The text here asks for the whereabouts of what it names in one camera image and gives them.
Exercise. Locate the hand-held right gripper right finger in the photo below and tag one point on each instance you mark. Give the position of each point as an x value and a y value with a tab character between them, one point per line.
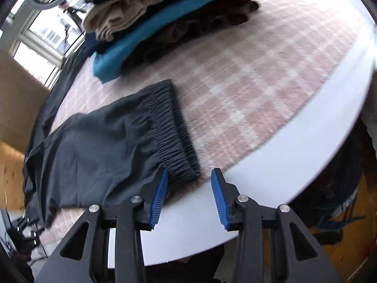
219	200

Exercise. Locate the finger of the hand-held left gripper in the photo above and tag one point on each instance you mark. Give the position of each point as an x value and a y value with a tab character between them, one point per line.
33	237
29	222

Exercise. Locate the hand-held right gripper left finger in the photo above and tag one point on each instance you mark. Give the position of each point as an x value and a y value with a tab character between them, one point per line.
159	197

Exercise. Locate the dark grey elastic-waist pants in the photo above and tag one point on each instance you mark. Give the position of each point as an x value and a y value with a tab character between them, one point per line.
103	141

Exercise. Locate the stack of folded clothes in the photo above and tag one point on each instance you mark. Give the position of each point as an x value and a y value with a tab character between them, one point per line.
129	47

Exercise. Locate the person's dark clothing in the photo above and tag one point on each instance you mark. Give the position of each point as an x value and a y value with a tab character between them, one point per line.
191	271

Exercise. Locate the light wooden cabinet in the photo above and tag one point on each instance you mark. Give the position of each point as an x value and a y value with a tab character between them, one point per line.
17	100

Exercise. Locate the pink plaid tablecloth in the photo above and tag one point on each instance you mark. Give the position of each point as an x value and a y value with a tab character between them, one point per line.
250	79

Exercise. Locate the large window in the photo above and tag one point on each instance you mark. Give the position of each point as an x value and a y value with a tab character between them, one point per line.
32	56

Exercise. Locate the dark brown folded garment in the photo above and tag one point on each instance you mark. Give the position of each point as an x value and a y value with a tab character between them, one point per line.
188	29

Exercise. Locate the beige ribbed garment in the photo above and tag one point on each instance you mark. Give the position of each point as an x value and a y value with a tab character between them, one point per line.
117	20

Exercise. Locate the black tripod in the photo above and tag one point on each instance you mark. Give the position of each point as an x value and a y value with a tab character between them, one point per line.
75	13

